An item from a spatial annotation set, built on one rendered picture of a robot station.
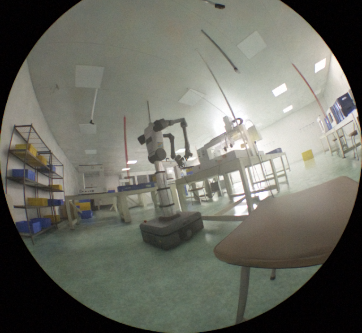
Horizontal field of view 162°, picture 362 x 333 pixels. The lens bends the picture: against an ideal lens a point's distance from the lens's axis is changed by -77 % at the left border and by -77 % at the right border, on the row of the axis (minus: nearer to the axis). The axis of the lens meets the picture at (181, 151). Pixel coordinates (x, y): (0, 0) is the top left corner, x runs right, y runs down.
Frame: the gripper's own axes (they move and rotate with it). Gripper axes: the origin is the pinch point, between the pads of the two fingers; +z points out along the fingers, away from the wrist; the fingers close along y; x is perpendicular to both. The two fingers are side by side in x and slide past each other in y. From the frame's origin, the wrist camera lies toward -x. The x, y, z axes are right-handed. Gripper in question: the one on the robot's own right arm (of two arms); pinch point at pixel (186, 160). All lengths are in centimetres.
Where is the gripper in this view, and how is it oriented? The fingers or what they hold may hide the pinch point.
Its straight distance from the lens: 204.5
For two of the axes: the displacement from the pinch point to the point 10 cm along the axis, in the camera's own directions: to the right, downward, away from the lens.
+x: -8.8, -2.0, -4.4
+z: -0.1, 9.2, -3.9
